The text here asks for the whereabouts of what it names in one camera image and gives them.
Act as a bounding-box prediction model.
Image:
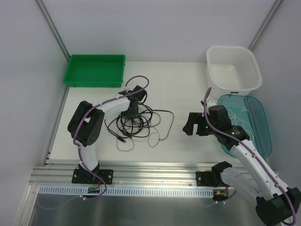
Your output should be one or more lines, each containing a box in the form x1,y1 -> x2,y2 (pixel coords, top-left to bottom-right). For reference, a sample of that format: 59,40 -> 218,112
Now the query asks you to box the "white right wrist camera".
206,99 -> 217,112

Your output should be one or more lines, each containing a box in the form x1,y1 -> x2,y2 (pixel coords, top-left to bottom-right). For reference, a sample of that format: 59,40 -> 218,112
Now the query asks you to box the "thin brown wire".
116,131 -> 162,153

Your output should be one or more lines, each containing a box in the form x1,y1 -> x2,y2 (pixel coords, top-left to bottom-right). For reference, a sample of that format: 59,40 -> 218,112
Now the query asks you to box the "green plastic tray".
63,54 -> 126,88

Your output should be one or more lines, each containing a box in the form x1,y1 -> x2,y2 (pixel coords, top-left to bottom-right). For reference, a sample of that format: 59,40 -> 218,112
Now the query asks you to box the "black cable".
104,103 -> 175,144

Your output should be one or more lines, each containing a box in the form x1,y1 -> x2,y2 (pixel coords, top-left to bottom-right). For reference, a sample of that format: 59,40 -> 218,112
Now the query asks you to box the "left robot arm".
67,86 -> 147,184

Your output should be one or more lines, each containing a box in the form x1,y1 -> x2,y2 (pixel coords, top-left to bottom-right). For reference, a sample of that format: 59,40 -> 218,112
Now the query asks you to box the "aluminium mounting rail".
29,160 -> 215,188

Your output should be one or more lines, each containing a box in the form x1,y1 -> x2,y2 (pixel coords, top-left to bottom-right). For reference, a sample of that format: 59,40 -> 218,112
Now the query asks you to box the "teal transparent plastic bin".
218,94 -> 272,159

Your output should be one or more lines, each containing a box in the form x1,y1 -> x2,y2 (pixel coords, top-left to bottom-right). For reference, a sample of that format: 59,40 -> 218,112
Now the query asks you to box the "white plastic basin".
206,46 -> 262,99

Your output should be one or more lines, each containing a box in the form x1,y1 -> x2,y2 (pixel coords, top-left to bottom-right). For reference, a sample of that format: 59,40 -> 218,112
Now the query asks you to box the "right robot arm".
182,105 -> 301,226

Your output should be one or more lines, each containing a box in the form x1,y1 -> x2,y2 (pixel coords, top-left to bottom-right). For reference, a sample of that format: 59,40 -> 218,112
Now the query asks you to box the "white slotted cable duct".
39,186 -> 214,198

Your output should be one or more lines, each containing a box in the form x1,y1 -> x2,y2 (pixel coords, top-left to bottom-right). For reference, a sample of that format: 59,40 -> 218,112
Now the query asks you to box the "thin white wire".
225,109 -> 256,142

